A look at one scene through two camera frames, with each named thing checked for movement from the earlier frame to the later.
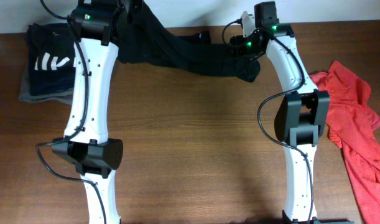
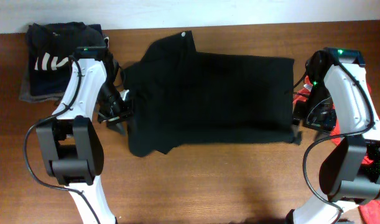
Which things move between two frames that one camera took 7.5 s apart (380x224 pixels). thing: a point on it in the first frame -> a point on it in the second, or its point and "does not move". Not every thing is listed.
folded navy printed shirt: x=51 y=58 does not move
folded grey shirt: x=63 y=97 does not move
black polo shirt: x=145 y=40 -> x=183 y=96
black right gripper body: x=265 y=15 -> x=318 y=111
